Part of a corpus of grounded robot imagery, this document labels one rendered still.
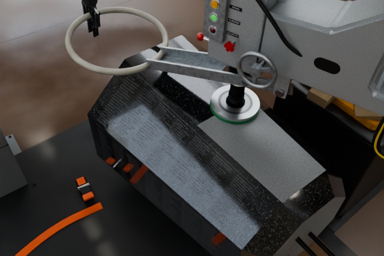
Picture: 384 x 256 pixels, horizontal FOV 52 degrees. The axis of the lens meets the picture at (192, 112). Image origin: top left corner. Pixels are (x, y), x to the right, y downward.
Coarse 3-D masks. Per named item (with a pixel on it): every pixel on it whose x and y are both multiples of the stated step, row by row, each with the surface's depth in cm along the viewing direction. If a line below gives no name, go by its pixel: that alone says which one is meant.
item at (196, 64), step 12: (168, 48) 182; (156, 60) 175; (168, 60) 182; (180, 60) 180; (192, 60) 177; (204, 60) 174; (168, 72) 175; (180, 72) 170; (192, 72) 166; (204, 72) 162; (216, 72) 158; (228, 72) 156; (240, 84) 155
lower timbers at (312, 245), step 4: (320, 240) 208; (312, 244) 206; (316, 244) 206; (324, 244) 206; (312, 248) 204; (316, 248) 205; (320, 248) 205; (328, 248) 205; (304, 252) 203; (316, 252) 203; (320, 252) 203; (324, 252) 203; (332, 252) 203
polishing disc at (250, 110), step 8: (224, 88) 177; (216, 96) 174; (224, 96) 174; (248, 96) 174; (256, 96) 174; (216, 104) 170; (224, 104) 170; (248, 104) 171; (256, 104) 171; (216, 112) 168; (224, 112) 167; (232, 112) 167; (240, 112) 167; (248, 112) 168; (256, 112) 168; (232, 120) 165; (240, 120) 165
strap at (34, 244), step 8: (88, 208) 230; (96, 208) 230; (72, 216) 226; (80, 216) 226; (56, 224) 222; (64, 224) 222; (48, 232) 219; (56, 232) 219; (40, 240) 216; (24, 248) 212; (32, 248) 213
